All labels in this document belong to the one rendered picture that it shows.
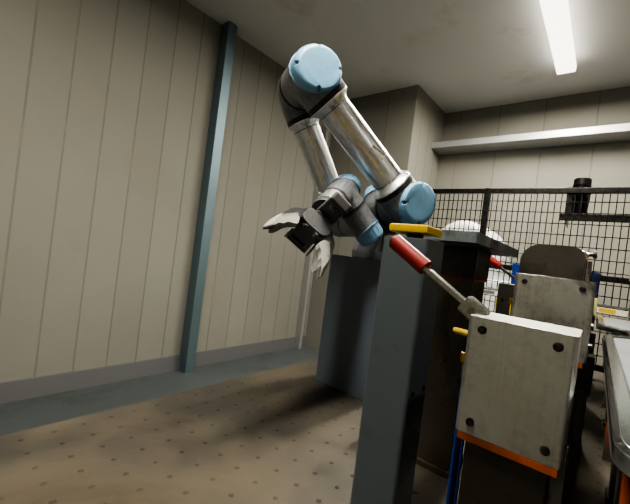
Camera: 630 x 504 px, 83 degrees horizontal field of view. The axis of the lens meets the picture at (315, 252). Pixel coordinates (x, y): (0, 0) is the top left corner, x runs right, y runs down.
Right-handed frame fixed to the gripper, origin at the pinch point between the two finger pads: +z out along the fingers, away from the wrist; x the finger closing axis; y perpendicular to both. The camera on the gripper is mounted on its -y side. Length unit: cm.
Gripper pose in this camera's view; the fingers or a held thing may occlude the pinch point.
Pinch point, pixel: (292, 251)
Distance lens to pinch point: 70.6
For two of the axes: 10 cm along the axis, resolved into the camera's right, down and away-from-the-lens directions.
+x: -7.4, -6.7, -0.8
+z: -4.2, 5.6, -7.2
